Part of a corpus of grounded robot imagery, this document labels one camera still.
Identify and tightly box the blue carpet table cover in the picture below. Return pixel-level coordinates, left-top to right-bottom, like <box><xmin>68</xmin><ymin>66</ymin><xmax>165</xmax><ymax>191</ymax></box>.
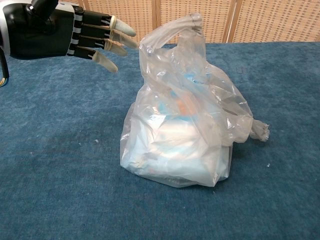
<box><xmin>0</xmin><ymin>41</ymin><xmax>320</xmax><ymax>240</ymax></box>

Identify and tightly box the white wet wipes pack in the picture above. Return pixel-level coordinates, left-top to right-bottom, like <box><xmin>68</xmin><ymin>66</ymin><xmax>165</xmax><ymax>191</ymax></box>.
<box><xmin>123</xmin><ymin>117</ymin><xmax>231</xmax><ymax>186</ymax></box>

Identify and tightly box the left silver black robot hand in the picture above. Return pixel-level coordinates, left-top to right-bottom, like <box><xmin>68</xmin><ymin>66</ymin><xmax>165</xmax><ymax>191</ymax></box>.
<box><xmin>0</xmin><ymin>0</ymin><xmax>140</xmax><ymax>75</ymax></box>

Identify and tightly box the blue cookie box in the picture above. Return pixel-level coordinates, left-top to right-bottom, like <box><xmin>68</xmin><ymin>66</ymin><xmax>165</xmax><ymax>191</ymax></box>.
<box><xmin>158</xmin><ymin>71</ymin><xmax>210</xmax><ymax>122</ymax></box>

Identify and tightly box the clear plastic bag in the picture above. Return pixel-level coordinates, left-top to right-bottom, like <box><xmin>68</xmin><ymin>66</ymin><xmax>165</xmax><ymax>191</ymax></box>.
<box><xmin>119</xmin><ymin>11</ymin><xmax>272</xmax><ymax>188</ymax></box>

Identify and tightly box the woven bamboo folding screen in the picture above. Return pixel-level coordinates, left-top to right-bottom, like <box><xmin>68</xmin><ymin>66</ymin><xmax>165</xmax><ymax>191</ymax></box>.
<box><xmin>0</xmin><ymin>0</ymin><xmax>320</xmax><ymax>47</ymax></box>

